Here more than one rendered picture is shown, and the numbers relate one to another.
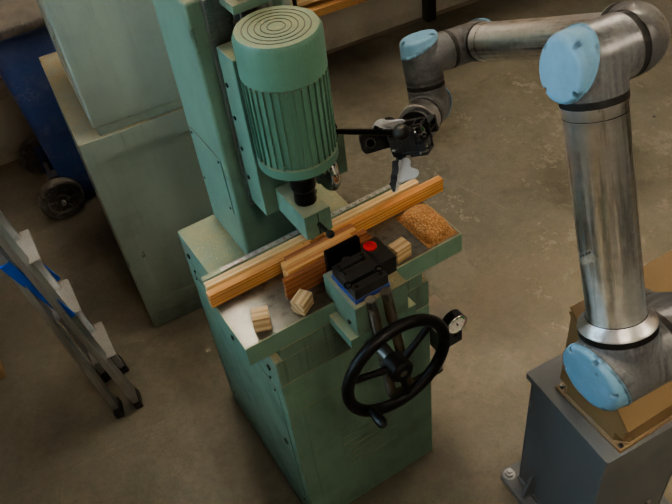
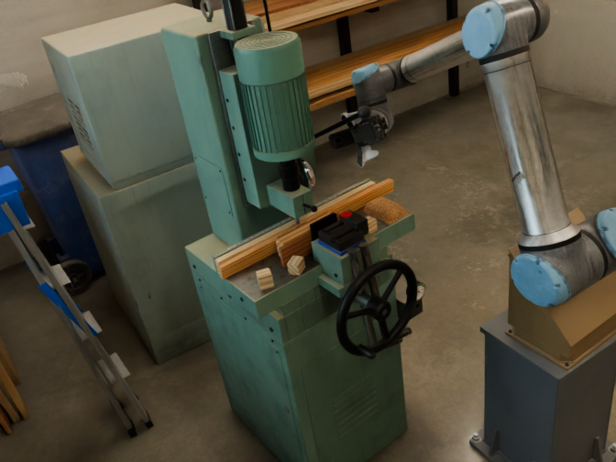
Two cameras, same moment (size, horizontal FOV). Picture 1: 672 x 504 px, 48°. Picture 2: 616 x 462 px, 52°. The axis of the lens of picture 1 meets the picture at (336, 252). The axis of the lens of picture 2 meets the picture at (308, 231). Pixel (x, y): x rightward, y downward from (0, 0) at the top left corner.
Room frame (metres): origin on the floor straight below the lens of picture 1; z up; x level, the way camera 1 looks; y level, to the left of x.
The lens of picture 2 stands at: (-0.32, 0.20, 1.92)
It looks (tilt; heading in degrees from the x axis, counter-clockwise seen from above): 31 degrees down; 354
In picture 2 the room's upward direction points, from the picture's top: 9 degrees counter-clockwise
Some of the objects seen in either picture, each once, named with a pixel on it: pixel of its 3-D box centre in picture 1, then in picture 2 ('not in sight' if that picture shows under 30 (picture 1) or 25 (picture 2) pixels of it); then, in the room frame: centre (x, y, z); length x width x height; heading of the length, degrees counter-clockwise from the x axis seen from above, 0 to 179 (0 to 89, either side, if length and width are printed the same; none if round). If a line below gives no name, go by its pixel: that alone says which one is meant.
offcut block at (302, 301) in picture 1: (302, 302); (296, 265); (1.16, 0.09, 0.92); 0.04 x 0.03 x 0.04; 147
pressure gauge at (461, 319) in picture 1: (453, 322); (414, 291); (1.25, -0.28, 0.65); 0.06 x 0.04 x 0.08; 116
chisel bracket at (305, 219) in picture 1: (304, 209); (291, 199); (1.35, 0.06, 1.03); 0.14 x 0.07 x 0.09; 26
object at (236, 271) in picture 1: (317, 237); (301, 225); (1.36, 0.04, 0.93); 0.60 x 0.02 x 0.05; 116
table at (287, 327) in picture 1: (347, 282); (329, 255); (1.24, -0.02, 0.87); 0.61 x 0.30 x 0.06; 116
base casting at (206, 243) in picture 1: (298, 265); (284, 260); (1.44, 0.11, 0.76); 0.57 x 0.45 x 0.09; 26
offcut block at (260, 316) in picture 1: (261, 319); (265, 279); (1.12, 0.19, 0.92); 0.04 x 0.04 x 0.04; 5
